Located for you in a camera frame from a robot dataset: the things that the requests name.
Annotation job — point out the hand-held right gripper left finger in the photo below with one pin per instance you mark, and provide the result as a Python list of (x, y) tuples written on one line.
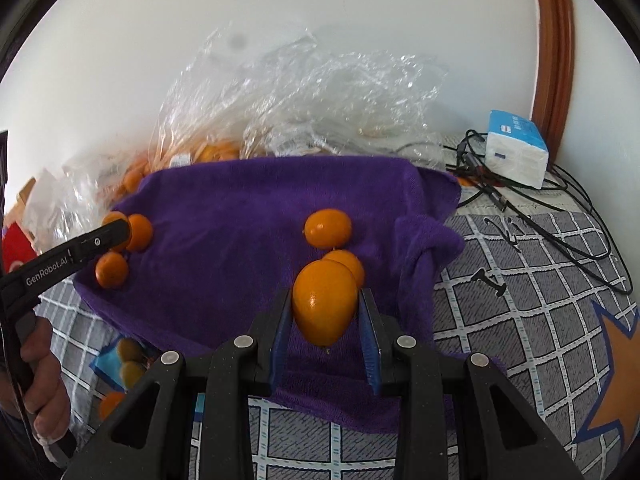
[(280, 340)]

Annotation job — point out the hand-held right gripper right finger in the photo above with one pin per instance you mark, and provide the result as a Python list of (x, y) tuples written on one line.
[(370, 350)]

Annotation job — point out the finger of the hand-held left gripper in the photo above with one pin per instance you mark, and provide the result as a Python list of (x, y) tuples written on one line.
[(102, 240)]

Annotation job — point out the small orange mandarin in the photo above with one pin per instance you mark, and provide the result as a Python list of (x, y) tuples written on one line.
[(140, 232), (111, 270), (112, 219), (322, 305), (327, 229), (350, 262)]

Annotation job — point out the purple towel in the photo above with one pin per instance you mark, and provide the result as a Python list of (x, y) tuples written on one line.
[(240, 220)]

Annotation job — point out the pile of small oranges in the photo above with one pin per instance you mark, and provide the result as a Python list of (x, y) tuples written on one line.
[(111, 405)]

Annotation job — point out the person's left hand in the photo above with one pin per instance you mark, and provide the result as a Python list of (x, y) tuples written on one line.
[(47, 380)]

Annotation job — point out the red bag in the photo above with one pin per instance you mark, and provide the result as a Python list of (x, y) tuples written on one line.
[(15, 245)]

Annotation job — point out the white plastic bag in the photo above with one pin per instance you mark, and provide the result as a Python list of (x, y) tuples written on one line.
[(45, 200)]

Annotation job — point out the wooden chair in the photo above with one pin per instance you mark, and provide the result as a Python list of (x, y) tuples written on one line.
[(25, 195)]

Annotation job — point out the blue plastic wrapper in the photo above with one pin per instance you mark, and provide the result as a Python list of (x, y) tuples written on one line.
[(107, 362)]

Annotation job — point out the bagged orange heap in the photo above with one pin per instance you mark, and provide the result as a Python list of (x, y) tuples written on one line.
[(215, 152)]

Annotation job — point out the grey checked tablecloth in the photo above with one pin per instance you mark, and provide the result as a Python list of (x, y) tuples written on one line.
[(525, 320)]

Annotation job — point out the blue white tissue pack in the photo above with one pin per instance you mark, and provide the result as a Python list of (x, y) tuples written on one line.
[(517, 152)]

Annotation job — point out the clear plastic bag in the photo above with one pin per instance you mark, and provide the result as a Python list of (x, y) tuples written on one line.
[(300, 90)]

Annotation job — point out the brown wooden door frame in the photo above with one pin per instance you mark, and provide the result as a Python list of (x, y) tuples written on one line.
[(555, 60)]

